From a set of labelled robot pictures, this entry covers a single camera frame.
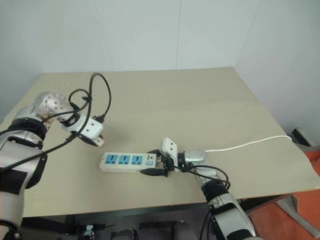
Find white power strip cord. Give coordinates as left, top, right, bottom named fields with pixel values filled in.
left=204, top=135, right=292, bottom=154

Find white power strip blue sockets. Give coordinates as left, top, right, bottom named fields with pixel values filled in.
left=99, top=151, right=161, bottom=174

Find dark rounded shape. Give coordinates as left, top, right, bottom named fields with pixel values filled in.
left=109, top=227, right=140, bottom=240
left=171, top=219, right=200, bottom=240

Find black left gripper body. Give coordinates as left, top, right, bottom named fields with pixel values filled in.
left=77, top=133, right=95, bottom=147

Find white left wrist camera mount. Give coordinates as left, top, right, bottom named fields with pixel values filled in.
left=61, top=112, right=104, bottom=141

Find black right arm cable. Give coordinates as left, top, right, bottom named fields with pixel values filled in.
left=172, top=159, right=231, bottom=240

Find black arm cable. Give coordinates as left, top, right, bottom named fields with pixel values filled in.
left=0, top=72, right=112, bottom=176
left=172, top=159, right=231, bottom=240

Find small metal clamp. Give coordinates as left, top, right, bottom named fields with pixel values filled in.
left=81, top=224, right=95, bottom=240

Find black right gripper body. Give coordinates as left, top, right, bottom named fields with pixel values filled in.
left=156, top=150, right=177, bottom=179

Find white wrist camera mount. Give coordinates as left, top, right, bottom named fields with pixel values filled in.
left=159, top=137, right=179, bottom=158
left=61, top=112, right=104, bottom=141

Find orange floor mat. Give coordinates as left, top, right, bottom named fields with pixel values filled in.
left=246, top=144, right=320, bottom=240

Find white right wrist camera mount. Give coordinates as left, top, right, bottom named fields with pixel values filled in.
left=159, top=137, right=179, bottom=158

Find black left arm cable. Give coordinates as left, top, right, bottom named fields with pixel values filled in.
left=0, top=72, right=112, bottom=176

